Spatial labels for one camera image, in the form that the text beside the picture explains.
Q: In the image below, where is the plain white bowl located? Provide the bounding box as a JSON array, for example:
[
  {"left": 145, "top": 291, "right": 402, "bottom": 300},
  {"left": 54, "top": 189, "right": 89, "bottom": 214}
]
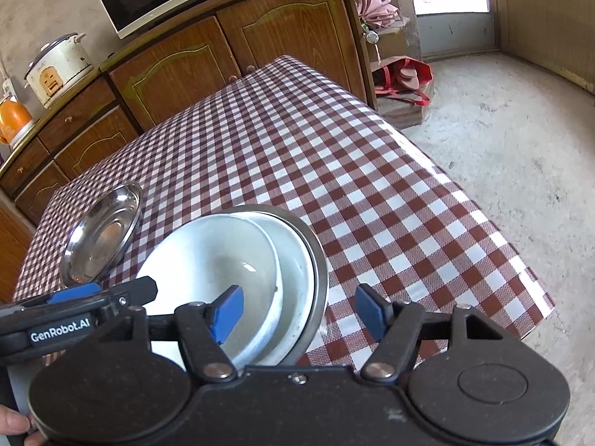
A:
[{"left": 242, "top": 211, "right": 317, "bottom": 367}]

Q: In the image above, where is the pink fabric bundle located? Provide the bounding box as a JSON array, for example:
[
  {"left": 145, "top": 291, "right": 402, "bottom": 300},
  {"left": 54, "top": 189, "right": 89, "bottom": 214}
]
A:
[{"left": 356, "top": 0, "right": 401, "bottom": 33}]

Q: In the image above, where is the wooden cabinet with drawers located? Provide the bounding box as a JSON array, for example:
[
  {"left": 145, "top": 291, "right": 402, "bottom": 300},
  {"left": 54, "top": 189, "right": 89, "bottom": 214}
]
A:
[{"left": 0, "top": 77, "right": 142, "bottom": 226}]

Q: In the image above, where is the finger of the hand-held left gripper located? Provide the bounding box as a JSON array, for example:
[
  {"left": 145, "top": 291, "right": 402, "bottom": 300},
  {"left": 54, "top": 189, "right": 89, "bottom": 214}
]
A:
[
  {"left": 108, "top": 276, "right": 159, "bottom": 309},
  {"left": 0, "top": 282, "right": 103, "bottom": 310}
]

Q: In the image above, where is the steel bowl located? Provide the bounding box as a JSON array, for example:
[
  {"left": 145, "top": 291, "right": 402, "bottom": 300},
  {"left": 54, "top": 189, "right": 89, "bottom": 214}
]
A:
[{"left": 242, "top": 204, "right": 328, "bottom": 367}]

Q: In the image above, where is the wooden single-door cabinet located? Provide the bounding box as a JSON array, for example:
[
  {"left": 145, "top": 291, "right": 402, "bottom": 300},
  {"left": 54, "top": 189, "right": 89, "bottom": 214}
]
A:
[{"left": 0, "top": 200, "right": 35, "bottom": 303}]

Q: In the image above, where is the small steel plate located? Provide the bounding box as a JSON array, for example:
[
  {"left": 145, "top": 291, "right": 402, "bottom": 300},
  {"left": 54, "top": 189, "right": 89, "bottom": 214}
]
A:
[{"left": 59, "top": 182, "right": 143, "bottom": 287}]

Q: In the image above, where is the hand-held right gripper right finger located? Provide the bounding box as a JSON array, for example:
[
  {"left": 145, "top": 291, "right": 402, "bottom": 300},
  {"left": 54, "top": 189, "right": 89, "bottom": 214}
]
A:
[{"left": 356, "top": 283, "right": 506, "bottom": 380}]

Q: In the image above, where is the grey glazed door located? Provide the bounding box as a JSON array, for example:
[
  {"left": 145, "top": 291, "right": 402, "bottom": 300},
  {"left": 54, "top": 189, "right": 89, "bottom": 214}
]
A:
[{"left": 406, "top": 0, "right": 500, "bottom": 59}]

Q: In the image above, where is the tan panelled door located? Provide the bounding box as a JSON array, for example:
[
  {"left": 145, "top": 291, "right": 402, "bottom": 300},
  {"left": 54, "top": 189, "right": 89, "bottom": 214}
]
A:
[{"left": 490, "top": 0, "right": 595, "bottom": 96}]

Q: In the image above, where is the red bag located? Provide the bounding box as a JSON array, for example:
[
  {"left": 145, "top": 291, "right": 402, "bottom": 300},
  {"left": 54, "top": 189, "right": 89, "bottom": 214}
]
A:
[{"left": 371, "top": 57, "right": 434, "bottom": 107}]

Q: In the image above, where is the orange electric kettle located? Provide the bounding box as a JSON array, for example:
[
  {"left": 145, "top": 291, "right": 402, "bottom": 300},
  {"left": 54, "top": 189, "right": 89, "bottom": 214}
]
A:
[{"left": 0, "top": 93, "right": 35, "bottom": 147}]

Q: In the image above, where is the person's left hand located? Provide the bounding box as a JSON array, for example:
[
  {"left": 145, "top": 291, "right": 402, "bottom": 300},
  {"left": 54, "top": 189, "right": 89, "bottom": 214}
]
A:
[{"left": 0, "top": 405, "right": 44, "bottom": 446}]

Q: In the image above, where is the brown white checked tablecloth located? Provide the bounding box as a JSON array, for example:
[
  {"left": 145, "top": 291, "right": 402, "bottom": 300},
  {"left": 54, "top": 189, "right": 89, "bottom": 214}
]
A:
[{"left": 12, "top": 55, "right": 556, "bottom": 372}]

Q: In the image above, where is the white rice cooker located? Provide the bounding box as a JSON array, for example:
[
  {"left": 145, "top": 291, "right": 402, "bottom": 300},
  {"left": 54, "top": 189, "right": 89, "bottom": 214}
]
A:
[{"left": 24, "top": 32, "right": 94, "bottom": 109}]

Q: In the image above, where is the blue patterned white bowl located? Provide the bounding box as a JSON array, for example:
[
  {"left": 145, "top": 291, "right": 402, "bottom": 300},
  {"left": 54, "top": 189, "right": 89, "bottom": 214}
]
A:
[{"left": 137, "top": 214, "right": 283, "bottom": 368}]

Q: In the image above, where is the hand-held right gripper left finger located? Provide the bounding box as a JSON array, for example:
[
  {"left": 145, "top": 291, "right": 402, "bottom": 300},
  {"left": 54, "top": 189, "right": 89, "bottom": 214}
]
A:
[{"left": 99, "top": 285, "right": 245, "bottom": 381}]

